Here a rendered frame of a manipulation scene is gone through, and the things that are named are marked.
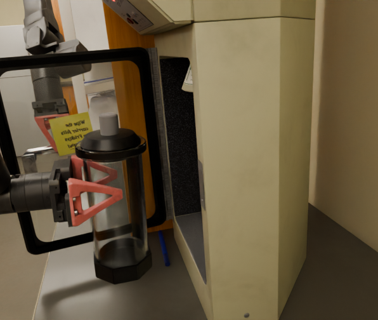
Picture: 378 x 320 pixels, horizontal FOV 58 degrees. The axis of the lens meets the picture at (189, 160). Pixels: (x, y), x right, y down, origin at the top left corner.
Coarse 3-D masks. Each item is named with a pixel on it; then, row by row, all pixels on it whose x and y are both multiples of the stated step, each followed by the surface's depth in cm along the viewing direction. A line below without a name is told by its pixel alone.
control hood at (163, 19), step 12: (132, 0) 44; (144, 0) 39; (156, 0) 38; (168, 0) 39; (180, 0) 39; (144, 12) 46; (156, 12) 40; (168, 12) 39; (180, 12) 39; (192, 12) 40; (156, 24) 47; (168, 24) 43; (180, 24) 41
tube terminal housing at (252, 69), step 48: (192, 0) 39; (240, 0) 40; (288, 0) 44; (192, 48) 42; (240, 48) 42; (288, 48) 46; (240, 96) 44; (288, 96) 49; (240, 144) 46; (288, 144) 51; (240, 192) 48; (288, 192) 54; (240, 240) 51; (288, 240) 58; (240, 288) 53; (288, 288) 61
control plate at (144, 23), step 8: (104, 0) 62; (120, 0) 50; (120, 8) 57; (128, 8) 51; (136, 8) 47; (136, 16) 52; (144, 16) 48; (136, 24) 59; (144, 24) 53; (152, 24) 48
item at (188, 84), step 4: (188, 68) 56; (188, 72) 55; (188, 76) 55; (188, 80) 54; (184, 84) 56; (188, 84) 54; (192, 84) 53; (184, 88) 56; (188, 88) 54; (192, 88) 53
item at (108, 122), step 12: (108, 120) 51; (96, 132) 54; (108, 132) 51; (120, 132) 53; (132, 132) 53; (84, 144) 50; (96, 144) 49; (108, 144) 49; (120, 144) 50; (132, 144) 51
